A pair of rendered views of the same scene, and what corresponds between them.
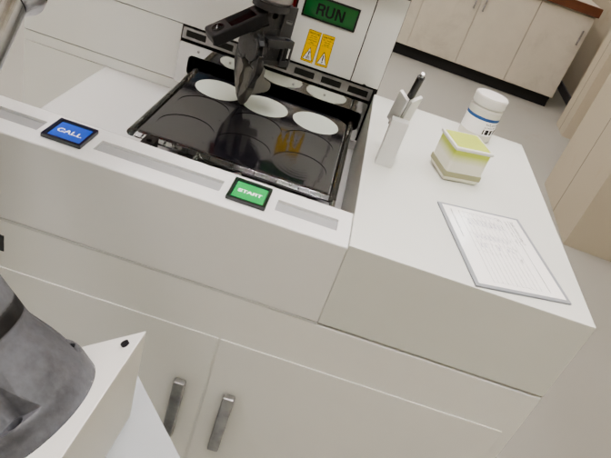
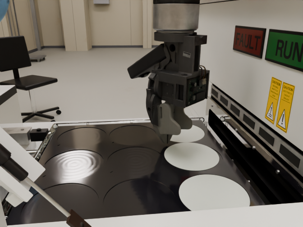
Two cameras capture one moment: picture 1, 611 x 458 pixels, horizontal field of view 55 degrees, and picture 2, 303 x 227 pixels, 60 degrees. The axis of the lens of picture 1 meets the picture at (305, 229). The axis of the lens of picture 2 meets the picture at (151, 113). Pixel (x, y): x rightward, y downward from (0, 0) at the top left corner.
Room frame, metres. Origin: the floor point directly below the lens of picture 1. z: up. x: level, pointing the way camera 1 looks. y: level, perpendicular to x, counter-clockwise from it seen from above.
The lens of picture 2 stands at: (1.05, -0.25, 1.15)
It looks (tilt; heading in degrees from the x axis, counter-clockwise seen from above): 21 degrees down; 85
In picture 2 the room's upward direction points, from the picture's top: straight up
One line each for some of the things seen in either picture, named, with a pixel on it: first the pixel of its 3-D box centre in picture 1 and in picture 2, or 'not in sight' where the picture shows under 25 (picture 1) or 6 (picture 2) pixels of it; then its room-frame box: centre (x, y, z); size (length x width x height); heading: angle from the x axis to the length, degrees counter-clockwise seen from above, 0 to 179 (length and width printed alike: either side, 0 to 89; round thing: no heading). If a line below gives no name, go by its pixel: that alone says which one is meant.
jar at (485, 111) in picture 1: (483, 115); not in sight; (1.23, -0.27, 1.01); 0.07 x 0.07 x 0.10
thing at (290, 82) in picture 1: (269, 91); (243, 152); (1.27, 0.18, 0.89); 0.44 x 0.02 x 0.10; 92
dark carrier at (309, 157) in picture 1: (255, 125); (135, 161); (1.06, 0.16, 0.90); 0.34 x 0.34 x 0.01; 2
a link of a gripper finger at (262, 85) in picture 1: (256, 86); (168, 126); (1.12, 0.19, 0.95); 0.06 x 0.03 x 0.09; 133
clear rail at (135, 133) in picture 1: (232, 165); (31, 167); (0.88, 0.15, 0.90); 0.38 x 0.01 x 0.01; 92
